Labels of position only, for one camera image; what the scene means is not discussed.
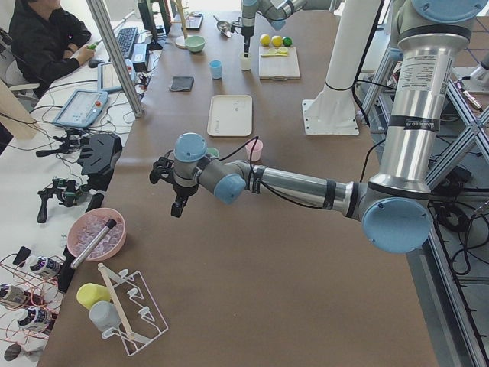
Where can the wooden cutting board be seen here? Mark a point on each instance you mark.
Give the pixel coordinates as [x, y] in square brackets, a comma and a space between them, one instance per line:
[279, 68]

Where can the cream yellow plastic cup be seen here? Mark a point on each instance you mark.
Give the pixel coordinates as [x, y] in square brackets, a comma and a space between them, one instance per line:
[245, 61]

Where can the yellow cup on rack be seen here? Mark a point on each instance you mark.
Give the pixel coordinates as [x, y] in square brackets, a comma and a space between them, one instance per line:
[89, 294]

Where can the green lime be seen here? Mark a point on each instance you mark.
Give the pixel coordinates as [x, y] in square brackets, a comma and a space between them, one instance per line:
[287, 41]

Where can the seated person in black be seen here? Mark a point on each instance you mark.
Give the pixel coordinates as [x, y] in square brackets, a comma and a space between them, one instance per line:
[48, 42]

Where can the whole lemon near board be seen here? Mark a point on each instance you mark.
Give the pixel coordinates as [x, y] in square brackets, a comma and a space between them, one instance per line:
[276, 41]

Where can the wooden cup stand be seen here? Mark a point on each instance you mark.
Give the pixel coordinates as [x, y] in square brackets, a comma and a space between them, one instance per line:
[180, 42]

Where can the yellow plastic knife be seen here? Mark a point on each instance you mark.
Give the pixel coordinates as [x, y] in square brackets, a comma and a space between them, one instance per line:
[273, 55]

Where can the cream rabbit tray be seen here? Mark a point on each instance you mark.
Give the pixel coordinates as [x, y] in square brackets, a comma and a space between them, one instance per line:
[230, 116]

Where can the blue teach pendant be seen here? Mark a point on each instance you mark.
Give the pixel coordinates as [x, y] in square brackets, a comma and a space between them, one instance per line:
[81, 109]

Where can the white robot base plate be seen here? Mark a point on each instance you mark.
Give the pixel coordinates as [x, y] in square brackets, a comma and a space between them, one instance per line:
[328, 117]

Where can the steel scoop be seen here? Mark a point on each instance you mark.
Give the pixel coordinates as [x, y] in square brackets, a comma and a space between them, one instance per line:
[224, 27]

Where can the black monitor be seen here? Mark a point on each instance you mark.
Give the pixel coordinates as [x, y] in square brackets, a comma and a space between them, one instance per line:
[147, 17]

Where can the pink plastic cup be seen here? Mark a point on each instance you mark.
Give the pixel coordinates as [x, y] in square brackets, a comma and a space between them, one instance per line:
[254, 149]

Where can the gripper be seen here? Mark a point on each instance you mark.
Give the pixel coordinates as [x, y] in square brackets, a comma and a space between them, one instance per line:
[247, 33]
[180, 189]

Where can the black keyboard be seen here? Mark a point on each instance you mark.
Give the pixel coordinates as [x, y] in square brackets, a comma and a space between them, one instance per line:
[126, 39]

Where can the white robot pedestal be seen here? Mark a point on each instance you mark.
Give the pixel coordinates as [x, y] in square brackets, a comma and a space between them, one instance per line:
[358, 20]

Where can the green plastic cup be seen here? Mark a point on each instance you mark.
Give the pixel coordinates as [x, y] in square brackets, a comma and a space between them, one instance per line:
[212, 153]

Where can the blue plastic cup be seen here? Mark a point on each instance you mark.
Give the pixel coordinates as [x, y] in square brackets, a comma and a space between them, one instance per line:
[215, 67]

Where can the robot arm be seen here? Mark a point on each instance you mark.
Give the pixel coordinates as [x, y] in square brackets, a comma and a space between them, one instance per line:
[392, 205]
[276, 15]

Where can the metal ice scoop handle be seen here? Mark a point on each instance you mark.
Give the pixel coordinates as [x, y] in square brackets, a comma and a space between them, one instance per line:
[111, 223]

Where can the white wire cup rack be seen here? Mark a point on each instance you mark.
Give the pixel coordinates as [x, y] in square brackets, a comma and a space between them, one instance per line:
[142, 321]

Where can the green bowl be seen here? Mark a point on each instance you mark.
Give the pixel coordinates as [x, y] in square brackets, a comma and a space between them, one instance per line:
[195, 43]

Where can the grey folded cloth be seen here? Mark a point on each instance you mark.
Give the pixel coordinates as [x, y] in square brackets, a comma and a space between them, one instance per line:
[181, 84]

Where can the grey cup on rack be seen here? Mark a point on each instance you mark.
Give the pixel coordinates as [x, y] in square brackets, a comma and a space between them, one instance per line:
[104, 315]

